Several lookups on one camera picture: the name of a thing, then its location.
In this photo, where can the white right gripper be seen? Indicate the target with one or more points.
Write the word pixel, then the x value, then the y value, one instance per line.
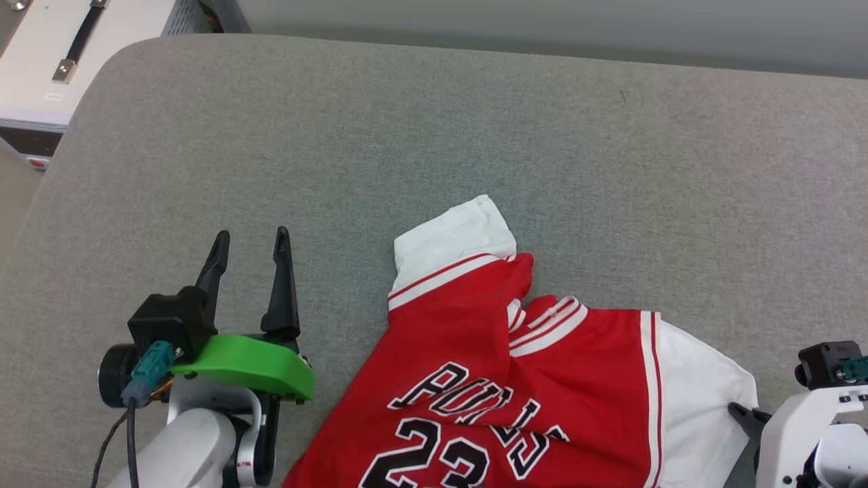
pixel 786 440

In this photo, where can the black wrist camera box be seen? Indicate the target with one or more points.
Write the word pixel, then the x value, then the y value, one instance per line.
pixel 166 322
pixel 824 362

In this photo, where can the red basketball jersey white sleeves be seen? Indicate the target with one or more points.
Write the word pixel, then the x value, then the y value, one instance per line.
pixel 576 379

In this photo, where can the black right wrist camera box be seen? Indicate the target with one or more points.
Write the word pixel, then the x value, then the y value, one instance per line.
pixel 824 362

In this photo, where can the white metal equipment box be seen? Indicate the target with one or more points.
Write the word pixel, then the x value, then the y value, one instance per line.
pixel 41 61

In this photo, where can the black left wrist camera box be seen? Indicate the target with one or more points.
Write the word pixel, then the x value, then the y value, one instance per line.
pixel 166 322

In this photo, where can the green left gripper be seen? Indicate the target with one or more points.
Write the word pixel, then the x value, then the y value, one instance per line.
pixel 251 362

